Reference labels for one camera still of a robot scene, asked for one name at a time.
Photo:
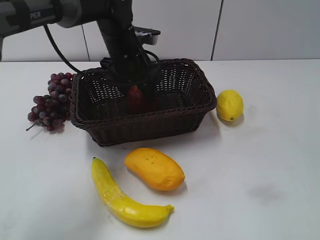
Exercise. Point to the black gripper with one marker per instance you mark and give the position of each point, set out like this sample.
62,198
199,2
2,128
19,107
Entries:
129,63

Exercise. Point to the red apple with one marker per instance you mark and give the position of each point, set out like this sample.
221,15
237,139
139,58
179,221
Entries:
136,102

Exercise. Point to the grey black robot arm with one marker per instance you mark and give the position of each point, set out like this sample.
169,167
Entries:
17,16

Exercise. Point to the dark brown wicker basket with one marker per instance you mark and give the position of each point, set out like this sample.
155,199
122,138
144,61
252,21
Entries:
184,97

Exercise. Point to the orange mango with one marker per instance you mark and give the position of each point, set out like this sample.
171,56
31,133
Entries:
159,171

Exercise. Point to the purple grape bunch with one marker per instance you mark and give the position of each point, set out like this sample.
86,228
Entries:
52,110

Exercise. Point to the yellow lemon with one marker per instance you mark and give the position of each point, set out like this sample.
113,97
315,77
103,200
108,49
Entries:
230,105

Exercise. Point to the yellow banana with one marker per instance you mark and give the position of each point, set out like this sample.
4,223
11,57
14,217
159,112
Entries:
122,206

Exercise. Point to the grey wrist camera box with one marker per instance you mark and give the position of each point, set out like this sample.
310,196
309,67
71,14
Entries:
147,36

